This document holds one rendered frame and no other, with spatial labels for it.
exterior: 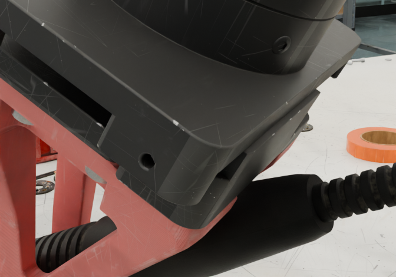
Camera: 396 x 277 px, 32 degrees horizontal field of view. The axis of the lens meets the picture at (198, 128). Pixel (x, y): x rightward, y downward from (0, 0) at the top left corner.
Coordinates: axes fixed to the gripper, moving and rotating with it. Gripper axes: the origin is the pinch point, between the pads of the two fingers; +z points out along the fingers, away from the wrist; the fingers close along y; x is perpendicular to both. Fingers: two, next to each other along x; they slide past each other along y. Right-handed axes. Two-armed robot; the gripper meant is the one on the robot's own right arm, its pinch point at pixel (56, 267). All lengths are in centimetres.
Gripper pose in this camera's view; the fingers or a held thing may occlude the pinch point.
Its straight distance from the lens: 20.6
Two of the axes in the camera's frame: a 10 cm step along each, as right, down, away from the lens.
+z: -4.4, 7.6, 4.7
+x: 7.9, 5.8, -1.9
